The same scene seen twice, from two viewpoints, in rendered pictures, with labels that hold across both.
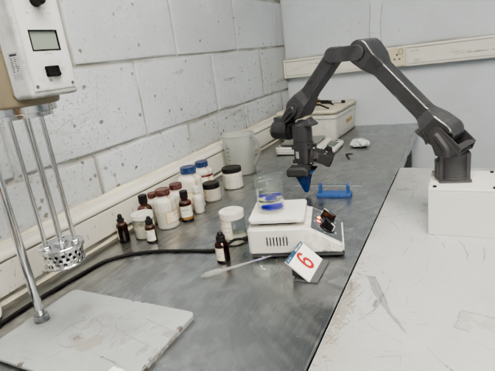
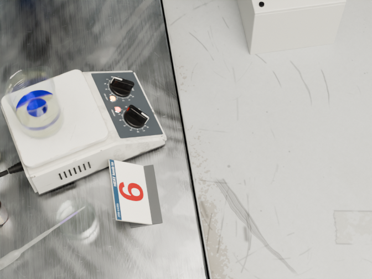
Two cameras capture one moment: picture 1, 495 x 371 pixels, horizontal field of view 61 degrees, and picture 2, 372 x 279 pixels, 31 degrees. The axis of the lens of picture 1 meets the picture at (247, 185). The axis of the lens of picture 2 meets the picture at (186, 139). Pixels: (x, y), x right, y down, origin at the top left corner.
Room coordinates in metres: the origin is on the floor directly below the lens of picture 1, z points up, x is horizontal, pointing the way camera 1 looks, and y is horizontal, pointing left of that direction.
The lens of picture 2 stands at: (0.39, 0.06, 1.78)
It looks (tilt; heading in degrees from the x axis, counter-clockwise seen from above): 62 degrees down; 325
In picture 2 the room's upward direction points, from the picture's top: 2 degrees counter-clockwise
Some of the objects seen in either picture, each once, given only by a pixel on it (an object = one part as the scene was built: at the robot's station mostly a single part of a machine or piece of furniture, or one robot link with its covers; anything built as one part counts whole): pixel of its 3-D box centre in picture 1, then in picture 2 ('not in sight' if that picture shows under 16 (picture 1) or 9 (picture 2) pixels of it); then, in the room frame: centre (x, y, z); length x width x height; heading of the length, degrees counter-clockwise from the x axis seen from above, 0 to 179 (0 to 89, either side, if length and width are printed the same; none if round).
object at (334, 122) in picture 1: (318, 119); not in sight; (2.10, -0.40, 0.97); 0.37 x 0.31 x 0.14; 149
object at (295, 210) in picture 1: (278, 210); (54, 117); (0.87, -0.06, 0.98); 0.12 x 0.12 x 0.01; 77
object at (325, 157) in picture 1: (323, 154); not in sight; (1.17, -0.23, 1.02); 0.07 x 0.07 x 0.06; 67
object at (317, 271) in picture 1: (308, 261); (135, 191); (0.74, -0.10, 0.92); 0.09 x 0.06 x 0.04; 153
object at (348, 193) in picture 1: (334, 189); not in sight; (1.15, -0.25, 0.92); 0.10 x 0.03 x 0.04; 67
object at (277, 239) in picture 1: (292, 228); (77, 125); (0.86, -0.09, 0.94); 0.22 x 0.13 x 0.08; 77
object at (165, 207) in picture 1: (165, 207); not in sight; (1.08, 0.23, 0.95); 0.06 x 0.06 x 0.11
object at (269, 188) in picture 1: (270, 193); (37, 104); (0.87, -0.05, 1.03); 0.07 x 0.06 x 0.08; 108
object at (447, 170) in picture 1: (452, 165); not in sight; (0.87, -0.45, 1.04); 0.07 x 0.07 x 0.06; 71
